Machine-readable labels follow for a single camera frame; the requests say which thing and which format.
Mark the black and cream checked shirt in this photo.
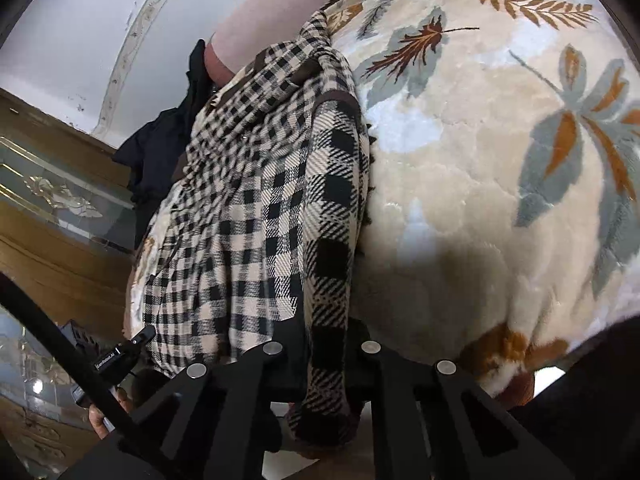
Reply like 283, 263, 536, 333
122, 10, 374, 461

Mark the pink pillow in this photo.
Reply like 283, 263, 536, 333
207, 0, 382, 87

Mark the black cable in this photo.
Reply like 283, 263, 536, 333
0, 272, 168, 463

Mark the wooden cabinet with glass door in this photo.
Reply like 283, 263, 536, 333
0, 87, 152, 480

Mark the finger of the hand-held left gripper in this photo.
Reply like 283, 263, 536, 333
122, 325, 157, 357

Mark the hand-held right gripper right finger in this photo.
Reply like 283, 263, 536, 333
349, 324, 577, 480

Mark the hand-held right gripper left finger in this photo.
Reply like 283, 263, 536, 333
65, 319, 307, 480

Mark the leaf print cream blanket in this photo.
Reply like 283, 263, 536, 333
125, 0, 640, 411

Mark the dark navy garment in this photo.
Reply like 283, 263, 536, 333
112, 37, 222, 252

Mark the person's left hand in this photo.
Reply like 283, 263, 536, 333
89, 385, 134, 435

